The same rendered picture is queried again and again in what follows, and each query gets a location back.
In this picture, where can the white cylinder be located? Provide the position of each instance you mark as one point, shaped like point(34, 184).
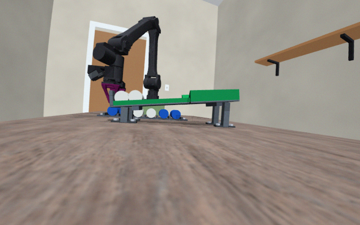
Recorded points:
point(151, 113)
point(135, 95)
point(121, 95)
point(138, 113)

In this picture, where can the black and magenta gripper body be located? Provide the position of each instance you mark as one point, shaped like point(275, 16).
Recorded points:
point(117, 78)

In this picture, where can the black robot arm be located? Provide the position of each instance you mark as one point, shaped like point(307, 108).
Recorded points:
point(110, 53)

